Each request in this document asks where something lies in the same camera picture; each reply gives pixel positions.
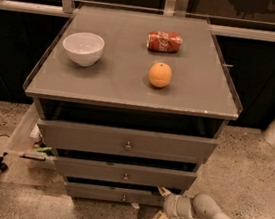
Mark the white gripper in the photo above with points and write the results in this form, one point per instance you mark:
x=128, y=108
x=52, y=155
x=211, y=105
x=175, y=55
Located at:
x=172, y=205

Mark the grey bottom drawer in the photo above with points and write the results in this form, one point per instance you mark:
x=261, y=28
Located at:
x=114, y=194

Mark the red soda can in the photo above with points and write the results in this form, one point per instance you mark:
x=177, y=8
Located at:
x=162, y=41

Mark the white ceramic bowl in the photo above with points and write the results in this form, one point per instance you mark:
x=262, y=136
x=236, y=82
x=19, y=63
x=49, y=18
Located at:
x=84, y=48

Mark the grey middle drawer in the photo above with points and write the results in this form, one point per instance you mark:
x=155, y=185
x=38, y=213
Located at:
x=122, y=173

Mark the orange fruit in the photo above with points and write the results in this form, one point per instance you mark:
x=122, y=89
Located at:
x=160, y=75

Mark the grey drawer cabinet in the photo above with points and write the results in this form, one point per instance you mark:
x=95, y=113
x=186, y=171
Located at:
x=115, y=92

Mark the grey drawer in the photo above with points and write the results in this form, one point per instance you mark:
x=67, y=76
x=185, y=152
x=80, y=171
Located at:
x=125, y=142
x=122, y=173
x=114, y=194

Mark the grey top drawer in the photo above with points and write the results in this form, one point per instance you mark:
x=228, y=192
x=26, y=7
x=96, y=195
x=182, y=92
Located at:
x=125, y=142

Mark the clear plastic storage bin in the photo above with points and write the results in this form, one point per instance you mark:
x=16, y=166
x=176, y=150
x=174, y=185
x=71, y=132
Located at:
x=21, y=142

